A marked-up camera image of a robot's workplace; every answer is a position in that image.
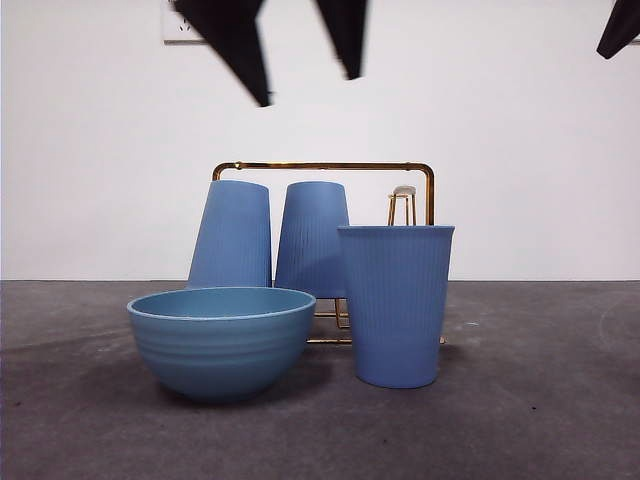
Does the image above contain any blue ribbed cup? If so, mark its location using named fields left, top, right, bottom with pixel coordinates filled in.
left=185, top=179, right=274, bottom=290
left=273, top=181, right=350, bottom=300
left=336, top=223, right=457, bottom=389

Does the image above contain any blue ribbed bowl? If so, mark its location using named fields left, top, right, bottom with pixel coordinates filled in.
left=125, top=286, right=317, bottom=405

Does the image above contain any white wall socket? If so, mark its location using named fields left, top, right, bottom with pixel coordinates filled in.
left=162, top=0, right=207, bottom=46

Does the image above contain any gold wire cup rack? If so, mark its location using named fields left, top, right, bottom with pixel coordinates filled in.
left=210, top=159, right=448, bottom=346

